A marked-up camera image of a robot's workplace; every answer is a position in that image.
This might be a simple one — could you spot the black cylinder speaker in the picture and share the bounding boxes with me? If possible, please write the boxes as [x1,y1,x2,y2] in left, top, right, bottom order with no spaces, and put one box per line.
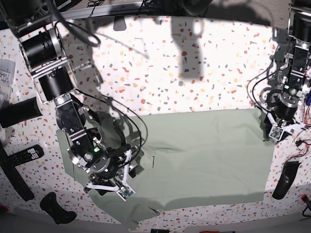
[0,97,42,128]

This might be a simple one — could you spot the grey monitor stand base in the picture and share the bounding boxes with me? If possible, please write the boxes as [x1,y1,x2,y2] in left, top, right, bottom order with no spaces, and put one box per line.
[113,16,127,32]

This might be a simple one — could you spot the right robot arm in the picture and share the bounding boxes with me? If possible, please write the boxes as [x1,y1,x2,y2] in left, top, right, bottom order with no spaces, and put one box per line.
[0,0,140,200]

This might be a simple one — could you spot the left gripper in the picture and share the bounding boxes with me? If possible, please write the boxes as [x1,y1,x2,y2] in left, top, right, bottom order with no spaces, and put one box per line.
[259,97,298,141]

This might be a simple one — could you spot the red handled screwdriver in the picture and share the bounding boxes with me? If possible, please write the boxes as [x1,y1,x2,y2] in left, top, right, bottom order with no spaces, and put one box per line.
[199,231,235,233]

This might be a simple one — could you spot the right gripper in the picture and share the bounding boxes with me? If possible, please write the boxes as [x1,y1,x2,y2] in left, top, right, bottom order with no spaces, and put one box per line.
[89,148,142,196]

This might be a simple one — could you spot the black curved handle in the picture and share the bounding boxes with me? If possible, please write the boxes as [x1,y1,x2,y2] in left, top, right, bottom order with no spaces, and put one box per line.
[40,192,77,224]
[272,161,301,200]

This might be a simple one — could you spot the light green T-shirt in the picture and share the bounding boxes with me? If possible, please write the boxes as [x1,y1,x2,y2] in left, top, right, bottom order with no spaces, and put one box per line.
[55,108,276,230]

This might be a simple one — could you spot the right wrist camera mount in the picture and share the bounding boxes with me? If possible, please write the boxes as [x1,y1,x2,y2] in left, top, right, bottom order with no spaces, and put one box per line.
[86,150,136,201]

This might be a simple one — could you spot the black curved handle left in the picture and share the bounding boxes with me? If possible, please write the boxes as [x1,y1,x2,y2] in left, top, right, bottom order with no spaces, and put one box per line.
[40,192,77,224]

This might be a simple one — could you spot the black curved handle right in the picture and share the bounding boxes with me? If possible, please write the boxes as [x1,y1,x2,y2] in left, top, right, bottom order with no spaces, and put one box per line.
[272,161,301,200]

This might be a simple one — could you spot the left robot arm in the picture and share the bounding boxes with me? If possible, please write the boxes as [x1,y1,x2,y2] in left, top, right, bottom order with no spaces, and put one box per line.
[262,0,311,143]

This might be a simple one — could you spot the red and black wires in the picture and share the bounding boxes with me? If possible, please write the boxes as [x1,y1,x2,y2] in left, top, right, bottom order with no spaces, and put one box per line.
[284,97,311,168]

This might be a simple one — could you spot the long black bar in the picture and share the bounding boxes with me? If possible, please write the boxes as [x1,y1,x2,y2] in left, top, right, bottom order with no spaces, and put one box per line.
[0,143,35,201]

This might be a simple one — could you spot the black TV remote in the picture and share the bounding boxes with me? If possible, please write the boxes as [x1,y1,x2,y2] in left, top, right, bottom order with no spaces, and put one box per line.
[8,144,44,166]

